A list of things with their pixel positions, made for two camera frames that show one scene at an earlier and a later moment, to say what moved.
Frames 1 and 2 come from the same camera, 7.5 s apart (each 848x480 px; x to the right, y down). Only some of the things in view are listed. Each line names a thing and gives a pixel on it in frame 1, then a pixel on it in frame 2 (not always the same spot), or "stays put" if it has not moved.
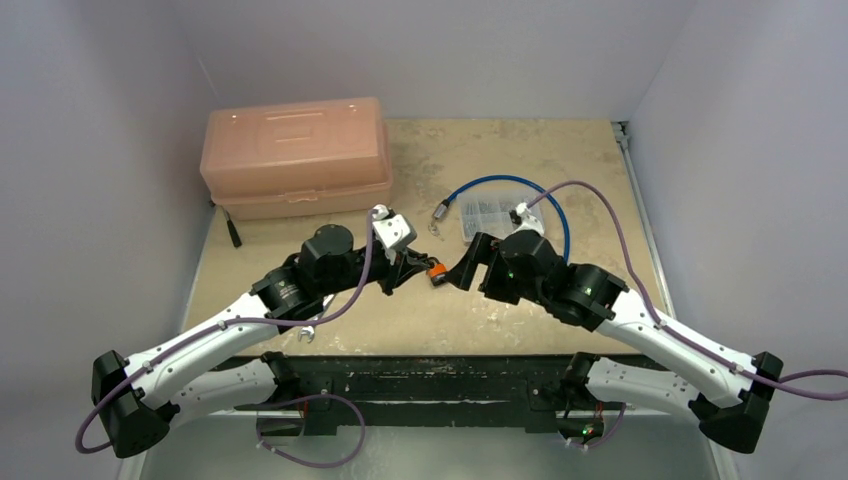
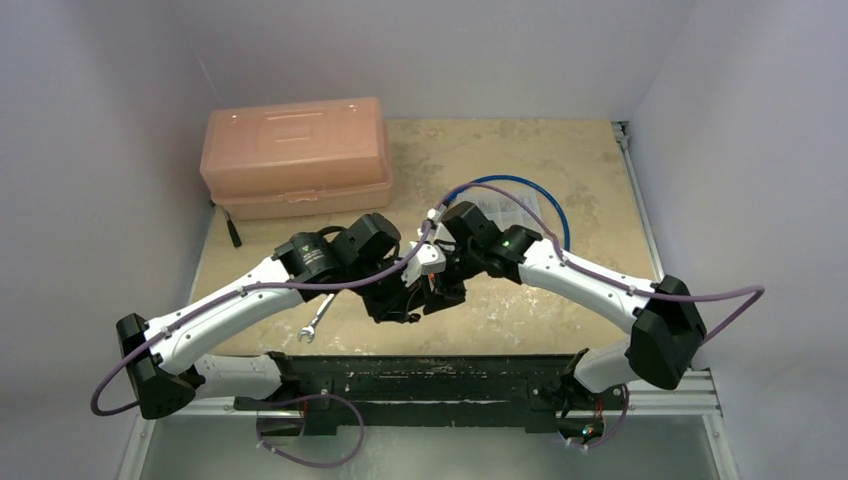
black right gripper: x=489 y=273 -> x=448 y=285
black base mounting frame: x=332 y=390 stays put
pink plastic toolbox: x=298 y=160 stays put
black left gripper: x=399 y=267 -> x=396 y=306
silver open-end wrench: x=308 y=329 stays put
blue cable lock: x=441 y=208 stays put
